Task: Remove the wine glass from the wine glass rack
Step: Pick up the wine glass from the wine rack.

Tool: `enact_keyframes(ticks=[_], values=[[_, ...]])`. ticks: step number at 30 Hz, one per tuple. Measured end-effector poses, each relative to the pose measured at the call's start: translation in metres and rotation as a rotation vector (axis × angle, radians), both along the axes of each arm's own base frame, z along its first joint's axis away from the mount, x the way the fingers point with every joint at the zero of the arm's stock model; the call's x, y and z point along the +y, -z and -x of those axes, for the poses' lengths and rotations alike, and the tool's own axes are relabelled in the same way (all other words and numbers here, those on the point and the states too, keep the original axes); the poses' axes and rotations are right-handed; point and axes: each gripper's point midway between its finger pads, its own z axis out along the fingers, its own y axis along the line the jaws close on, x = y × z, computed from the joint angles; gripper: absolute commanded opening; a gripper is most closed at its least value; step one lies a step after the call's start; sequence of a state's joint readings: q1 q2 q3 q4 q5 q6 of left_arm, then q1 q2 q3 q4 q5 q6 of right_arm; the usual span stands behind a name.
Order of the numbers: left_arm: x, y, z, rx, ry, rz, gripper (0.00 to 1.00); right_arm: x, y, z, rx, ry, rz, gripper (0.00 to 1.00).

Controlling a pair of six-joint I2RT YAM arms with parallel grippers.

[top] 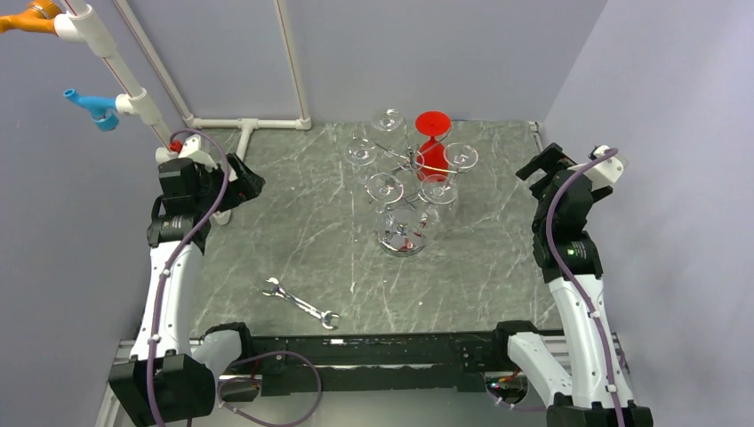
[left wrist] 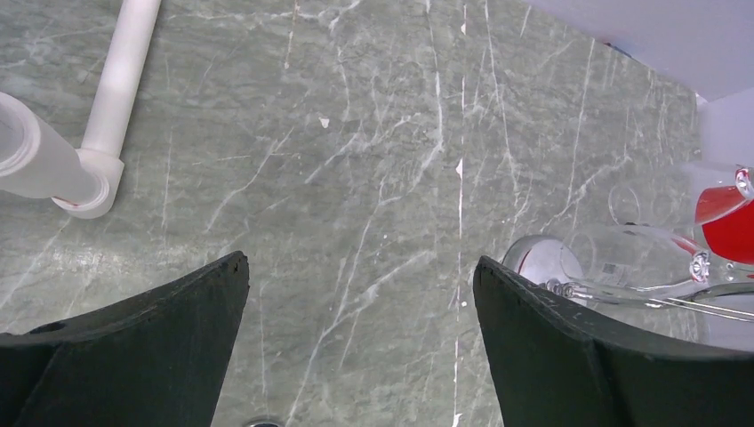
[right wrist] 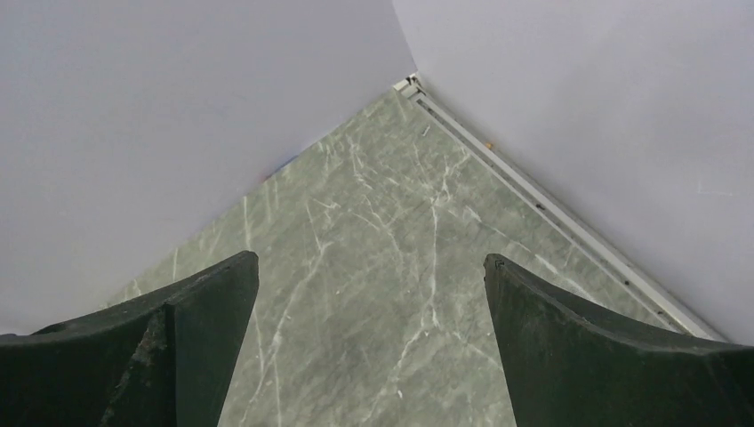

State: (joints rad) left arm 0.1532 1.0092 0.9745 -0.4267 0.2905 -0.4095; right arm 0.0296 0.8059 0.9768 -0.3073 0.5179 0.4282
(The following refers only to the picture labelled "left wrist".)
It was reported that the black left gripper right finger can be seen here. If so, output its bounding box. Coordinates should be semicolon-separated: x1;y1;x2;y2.
473;256;753;426

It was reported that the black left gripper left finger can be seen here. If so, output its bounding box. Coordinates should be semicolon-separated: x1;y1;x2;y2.
1;251;250;426

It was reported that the clear wine glass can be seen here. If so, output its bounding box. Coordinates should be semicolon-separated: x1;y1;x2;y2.
544;225;753;308
608;161;753;229

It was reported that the chrome wine glass rack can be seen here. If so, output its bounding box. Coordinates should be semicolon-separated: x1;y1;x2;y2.
501;234;754;324

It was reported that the red plastic wine glass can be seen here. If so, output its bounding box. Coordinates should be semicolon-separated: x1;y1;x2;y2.
694;165;753;265

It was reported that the white PVC pipe frame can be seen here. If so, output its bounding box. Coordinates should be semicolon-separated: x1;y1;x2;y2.
1;0;161;219

